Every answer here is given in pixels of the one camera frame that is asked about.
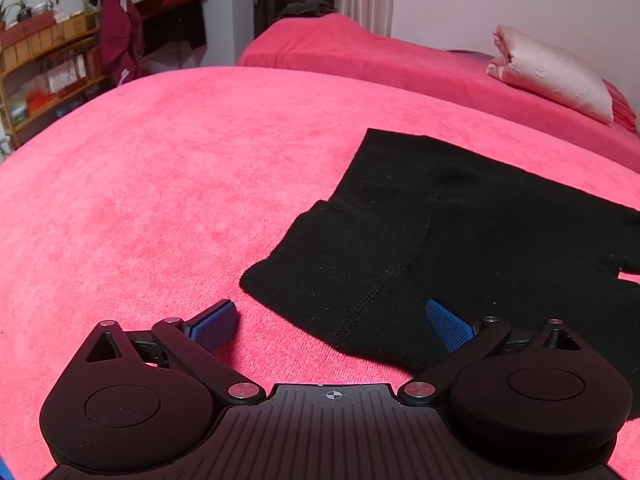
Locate hanging clothes on rack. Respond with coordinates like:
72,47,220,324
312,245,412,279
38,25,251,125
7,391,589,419
89,0,207,87

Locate red folded cloth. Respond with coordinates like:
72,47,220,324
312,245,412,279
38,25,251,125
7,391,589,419
604,80,638,133

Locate pale pink pillow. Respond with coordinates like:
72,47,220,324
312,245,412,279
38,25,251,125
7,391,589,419
486,25,614,124

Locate red bed sheet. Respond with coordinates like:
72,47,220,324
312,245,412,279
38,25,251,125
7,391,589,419
239,13,639,169

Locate pink plush bed blanket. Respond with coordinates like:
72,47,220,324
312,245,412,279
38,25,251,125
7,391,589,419
1,67,639,479

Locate wooden shelf unit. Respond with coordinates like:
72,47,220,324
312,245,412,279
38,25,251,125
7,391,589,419
1,11,111,150

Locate black knit pants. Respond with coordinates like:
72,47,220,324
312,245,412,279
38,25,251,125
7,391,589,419
240,130,639,382

